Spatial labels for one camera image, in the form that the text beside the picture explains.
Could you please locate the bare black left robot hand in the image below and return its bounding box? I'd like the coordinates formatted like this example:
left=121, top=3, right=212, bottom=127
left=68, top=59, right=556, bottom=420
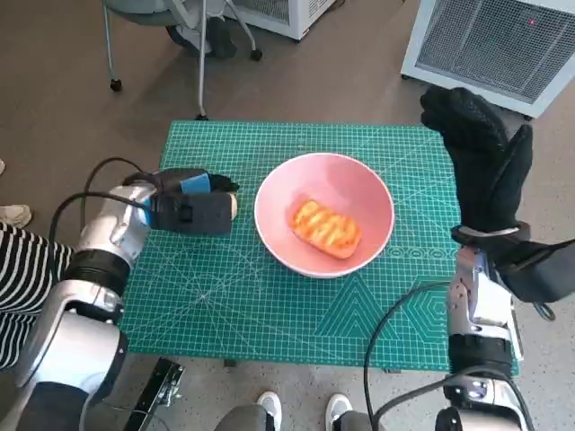
left=155, top=168, right=241, bottom=197

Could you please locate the person's leg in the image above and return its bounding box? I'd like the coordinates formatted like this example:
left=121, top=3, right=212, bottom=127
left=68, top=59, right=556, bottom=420
left=334, top=407, right=383, bottom=431
left=210, top=401, right=275, bottom=431

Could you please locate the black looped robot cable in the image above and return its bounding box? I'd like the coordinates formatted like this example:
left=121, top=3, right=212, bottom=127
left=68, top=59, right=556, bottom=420
left=372, top=365, right=535, bottom=431

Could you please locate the green cutting mat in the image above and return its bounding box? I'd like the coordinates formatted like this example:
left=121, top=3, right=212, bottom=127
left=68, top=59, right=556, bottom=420
left=120, top=118, right=520, bottom=374

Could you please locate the black bag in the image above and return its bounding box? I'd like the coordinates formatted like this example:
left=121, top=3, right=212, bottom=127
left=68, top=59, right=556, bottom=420
left=165, top=17, right=238, bottom=58

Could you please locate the long striped bread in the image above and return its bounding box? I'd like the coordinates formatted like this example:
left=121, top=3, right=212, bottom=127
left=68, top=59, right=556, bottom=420
left=287, top=193, right=363, bottom=260

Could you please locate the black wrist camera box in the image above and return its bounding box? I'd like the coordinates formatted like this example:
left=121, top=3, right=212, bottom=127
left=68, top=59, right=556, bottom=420
left=150, top=191, right=234, bottom=237
left=491, top=237, right=575, bottom=304

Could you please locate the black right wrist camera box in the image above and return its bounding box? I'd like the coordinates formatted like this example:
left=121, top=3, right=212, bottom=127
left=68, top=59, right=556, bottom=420
left=491, top=237, right=575, bottom=304

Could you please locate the grey chair with casters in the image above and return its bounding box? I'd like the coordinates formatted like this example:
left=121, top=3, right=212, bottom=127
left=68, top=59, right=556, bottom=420
left=102, top=0, right=263, bottom=120

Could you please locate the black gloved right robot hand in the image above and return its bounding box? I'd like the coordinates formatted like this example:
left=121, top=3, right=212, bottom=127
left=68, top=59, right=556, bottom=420
left=420, top=86, right=535, bottom=233

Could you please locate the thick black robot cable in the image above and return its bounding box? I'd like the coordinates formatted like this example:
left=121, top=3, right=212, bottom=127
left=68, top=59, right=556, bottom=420
left=362, top=280, right=450, bottom=431

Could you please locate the black metal folding bracket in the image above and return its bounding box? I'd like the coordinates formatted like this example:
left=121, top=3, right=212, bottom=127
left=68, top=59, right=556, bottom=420
left=123, top=357, right=186, bottom=431

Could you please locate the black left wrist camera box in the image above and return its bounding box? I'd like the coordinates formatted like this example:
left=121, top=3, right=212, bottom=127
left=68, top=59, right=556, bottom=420
left=150, top=191, right=234, bottom=237

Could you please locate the person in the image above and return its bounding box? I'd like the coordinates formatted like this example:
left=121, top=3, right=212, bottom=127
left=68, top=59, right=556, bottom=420
left=0, top=222, right=75, bottom=372

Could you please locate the white cabinet with mesh grille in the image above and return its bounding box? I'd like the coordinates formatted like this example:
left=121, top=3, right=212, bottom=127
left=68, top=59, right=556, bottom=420
left=400, top=0, right=575, bottom=119

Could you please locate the pink bowl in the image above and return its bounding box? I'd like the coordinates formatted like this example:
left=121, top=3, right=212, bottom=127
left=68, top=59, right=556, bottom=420
left=253, top=153, right=396, bottom=279

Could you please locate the white appliance with glass door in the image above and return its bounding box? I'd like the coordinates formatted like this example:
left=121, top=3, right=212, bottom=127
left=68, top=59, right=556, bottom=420
left=224, top=0, right=338, bottom=42

